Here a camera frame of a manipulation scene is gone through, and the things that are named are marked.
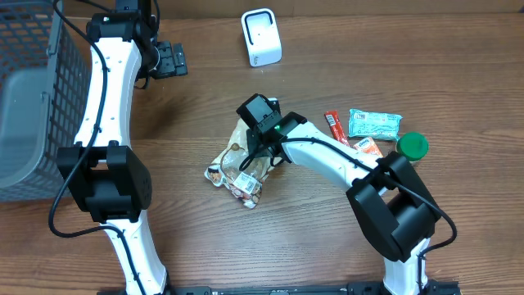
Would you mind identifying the grey plastic mesh basket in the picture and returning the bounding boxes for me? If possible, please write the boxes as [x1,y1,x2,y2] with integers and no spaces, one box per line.
[1,1,91,202]

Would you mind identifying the orange tissue packet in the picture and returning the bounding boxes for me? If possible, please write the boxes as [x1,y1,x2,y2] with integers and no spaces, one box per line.
[353,137,383,157]

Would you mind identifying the teal snack packet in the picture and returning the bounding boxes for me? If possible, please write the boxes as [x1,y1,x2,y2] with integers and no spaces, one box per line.
[348,109,403,141]

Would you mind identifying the white barcode scanner stand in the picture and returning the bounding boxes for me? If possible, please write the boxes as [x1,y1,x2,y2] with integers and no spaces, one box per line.
[241,8,282,67]

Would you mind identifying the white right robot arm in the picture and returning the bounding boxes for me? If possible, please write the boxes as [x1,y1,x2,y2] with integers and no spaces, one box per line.
[240,111,442,294]

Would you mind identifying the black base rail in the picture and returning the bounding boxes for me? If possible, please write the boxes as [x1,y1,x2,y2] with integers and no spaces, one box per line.
[97,280,462,295]

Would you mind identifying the red coffee stick sachet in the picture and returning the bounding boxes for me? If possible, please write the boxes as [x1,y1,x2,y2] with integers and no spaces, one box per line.
[324,111,350,147]

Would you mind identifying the green lidded jar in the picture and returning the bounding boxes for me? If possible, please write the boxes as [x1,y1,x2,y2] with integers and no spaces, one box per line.
[395,132,429,162]

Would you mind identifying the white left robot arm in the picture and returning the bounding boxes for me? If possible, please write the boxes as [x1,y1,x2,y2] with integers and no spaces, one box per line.
[48,1,187,294]

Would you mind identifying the beige nut pouch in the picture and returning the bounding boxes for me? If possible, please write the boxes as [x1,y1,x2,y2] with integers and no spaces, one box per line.
[204,119,274,209]

